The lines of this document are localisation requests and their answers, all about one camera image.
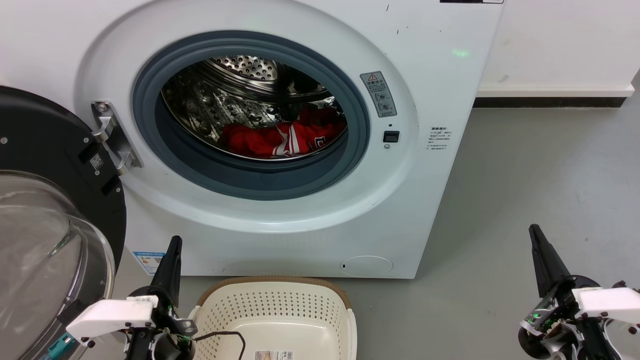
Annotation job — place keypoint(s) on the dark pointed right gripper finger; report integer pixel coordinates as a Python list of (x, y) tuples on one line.
[(552, 267), (540, 270)]

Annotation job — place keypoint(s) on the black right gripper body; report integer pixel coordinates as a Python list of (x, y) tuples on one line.
[(555, 325)]

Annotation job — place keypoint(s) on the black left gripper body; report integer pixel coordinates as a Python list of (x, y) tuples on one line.
[(170, 340)]

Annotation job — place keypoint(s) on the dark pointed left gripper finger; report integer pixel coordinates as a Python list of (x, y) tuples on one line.
[(177, 270), (164, 277)]

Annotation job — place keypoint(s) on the red garment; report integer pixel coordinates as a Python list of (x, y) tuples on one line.
[(245, 140)]

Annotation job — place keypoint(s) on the cream perforated laundry basket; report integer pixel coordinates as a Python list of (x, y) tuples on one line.
[(275, 305)]

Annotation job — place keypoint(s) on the stainless steel washing machine drum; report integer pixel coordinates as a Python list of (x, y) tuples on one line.
[(210, 100)]

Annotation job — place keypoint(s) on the black washer door with glass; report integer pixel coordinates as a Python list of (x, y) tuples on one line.
[(40, 130)]

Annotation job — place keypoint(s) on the blue energy label sticker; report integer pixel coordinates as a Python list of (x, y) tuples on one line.
[(147, 262)]

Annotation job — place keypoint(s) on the grey rubber door gasket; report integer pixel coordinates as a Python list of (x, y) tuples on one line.
[(250, 182)]

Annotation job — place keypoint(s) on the white QR code sticker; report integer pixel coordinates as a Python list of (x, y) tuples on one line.
[(96, 161)]

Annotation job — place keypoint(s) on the white front-load washing machine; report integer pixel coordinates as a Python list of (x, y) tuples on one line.
[(425, 200)]

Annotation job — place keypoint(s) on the silver metal door hinge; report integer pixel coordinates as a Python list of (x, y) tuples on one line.
[(112, 135)]

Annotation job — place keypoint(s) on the white text label sticker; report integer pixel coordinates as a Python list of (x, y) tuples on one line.
[(439, 138)]

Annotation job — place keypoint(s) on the round white filter cover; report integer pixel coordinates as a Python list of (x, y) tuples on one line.
[(366, 266)]

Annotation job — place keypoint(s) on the black door latch socket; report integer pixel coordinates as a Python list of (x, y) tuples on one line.
[(391, 136)]

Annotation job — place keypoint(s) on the grey warning label sticker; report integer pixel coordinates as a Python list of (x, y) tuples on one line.
[(378, 94)]

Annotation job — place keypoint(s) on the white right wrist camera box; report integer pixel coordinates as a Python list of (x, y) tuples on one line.
[(610, 302)]

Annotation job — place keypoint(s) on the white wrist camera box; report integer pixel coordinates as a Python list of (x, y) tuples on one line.
[(110, 315), (610, 302)]

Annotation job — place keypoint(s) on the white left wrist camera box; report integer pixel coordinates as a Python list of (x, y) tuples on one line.
[(110, 315)]

